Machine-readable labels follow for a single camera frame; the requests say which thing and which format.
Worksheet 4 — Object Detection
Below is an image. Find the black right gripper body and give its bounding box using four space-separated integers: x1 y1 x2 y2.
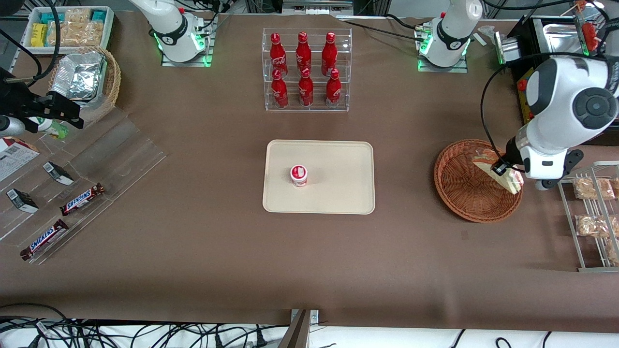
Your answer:
0 91 52 132

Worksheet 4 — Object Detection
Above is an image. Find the triangle sandwich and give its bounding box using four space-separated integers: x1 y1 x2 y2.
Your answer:
472 150 525 195

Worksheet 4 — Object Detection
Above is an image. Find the aluminium foil tray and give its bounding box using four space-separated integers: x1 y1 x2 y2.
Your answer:
51 51 108 102

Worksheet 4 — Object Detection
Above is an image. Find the round brown wicker basket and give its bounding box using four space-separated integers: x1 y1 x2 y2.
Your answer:
434 139 523 223

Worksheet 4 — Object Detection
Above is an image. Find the tan wicker basket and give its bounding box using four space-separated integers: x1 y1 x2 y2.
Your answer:
48 46 121 124

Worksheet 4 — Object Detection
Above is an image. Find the beige plastic tray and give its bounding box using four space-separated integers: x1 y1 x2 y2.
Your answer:
263 140 376 215

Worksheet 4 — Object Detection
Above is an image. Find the green white small bottle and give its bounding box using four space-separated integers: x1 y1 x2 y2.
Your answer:
29 116 69 140

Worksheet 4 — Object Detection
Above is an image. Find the red white carton box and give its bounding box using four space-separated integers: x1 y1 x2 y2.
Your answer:
0 137 40 183

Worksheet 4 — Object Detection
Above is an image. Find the small black white box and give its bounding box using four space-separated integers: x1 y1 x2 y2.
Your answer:
6 188 39 214
43 162 74 186

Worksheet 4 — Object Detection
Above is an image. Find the clear acrylic display stand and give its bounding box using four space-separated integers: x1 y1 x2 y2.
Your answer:
0 106 168 265

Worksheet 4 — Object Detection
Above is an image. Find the beige snack bag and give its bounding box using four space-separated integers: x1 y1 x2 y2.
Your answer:
47 22 105 48
64 8 92 25

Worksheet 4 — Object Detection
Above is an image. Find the yellow snack packet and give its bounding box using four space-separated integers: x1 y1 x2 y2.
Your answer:
30 23 49 48

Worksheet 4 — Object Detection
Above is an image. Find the white plastic bin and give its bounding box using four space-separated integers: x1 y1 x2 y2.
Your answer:
22 6 115 57

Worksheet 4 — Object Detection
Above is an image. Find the Snickers chocolate bar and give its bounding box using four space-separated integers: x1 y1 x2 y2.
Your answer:
59 183 106 216
20 219 70 261

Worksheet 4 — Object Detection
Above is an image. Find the black hot food case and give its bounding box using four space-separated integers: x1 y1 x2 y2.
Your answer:
493 14 619 145

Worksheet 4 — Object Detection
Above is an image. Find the crumpled clear plastic bag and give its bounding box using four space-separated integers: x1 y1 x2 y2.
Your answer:
478 25 504 47

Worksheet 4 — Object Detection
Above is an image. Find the steel food pan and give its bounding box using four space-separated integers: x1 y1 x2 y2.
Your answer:
542 22 589 57

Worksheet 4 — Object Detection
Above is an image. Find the red skewered snack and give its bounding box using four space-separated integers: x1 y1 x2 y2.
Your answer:
580 22 603 53

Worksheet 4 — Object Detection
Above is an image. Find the red cola bottle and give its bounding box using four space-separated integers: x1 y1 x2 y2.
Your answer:
298 68 314 107
325 69 342 108
269 32 289 78
322 32 338 77
271 69 289 108
296 31 312 74

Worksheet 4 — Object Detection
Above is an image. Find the clear acrylic bottle rack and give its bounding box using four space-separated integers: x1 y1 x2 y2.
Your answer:
263 28 353 113

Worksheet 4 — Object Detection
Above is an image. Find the small red white yogurt bottle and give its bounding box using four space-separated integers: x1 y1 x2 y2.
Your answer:
290 165 309 188

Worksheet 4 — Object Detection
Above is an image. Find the brown table cover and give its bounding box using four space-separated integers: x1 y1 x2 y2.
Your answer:
0 11 619 334

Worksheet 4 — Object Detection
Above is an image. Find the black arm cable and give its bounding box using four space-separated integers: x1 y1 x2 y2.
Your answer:
0 0 61 88
480 51 611 168

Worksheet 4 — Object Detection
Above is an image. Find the grey wire rack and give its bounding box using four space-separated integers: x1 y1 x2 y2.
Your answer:
559 161 619 273

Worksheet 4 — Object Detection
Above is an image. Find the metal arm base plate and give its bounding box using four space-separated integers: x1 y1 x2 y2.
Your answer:
161 14 214 68
417 19 469 74

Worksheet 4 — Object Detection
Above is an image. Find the black table cable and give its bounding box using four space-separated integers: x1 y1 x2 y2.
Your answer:
334 14 432 43

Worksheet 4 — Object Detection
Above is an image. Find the black cable bundle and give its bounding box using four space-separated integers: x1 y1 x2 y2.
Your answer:
0 304 291 348

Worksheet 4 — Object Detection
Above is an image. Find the aluminium frame rail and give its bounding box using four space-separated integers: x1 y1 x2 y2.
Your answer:
282 0 354 16

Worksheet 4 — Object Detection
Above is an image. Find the metal camera post bracket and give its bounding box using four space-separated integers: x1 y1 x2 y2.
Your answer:
280 309 320 348

